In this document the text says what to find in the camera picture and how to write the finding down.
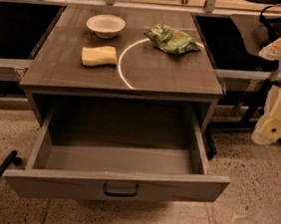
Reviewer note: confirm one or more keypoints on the open grey top drawer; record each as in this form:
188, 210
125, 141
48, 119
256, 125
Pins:
86, 142

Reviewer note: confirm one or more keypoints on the black headset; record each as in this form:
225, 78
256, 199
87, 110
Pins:
273, 25

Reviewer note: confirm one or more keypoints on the grey drawer cabinet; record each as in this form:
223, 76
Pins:
143, 70

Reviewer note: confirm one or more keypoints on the white bowl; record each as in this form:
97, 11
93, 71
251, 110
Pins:
106, 26

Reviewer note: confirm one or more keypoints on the green chip bag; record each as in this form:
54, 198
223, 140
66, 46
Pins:
170, 40

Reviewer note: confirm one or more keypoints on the yellow sponge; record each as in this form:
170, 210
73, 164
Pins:
105, 55

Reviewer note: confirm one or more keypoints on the black drawer handle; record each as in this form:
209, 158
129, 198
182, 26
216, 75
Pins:
112, 190

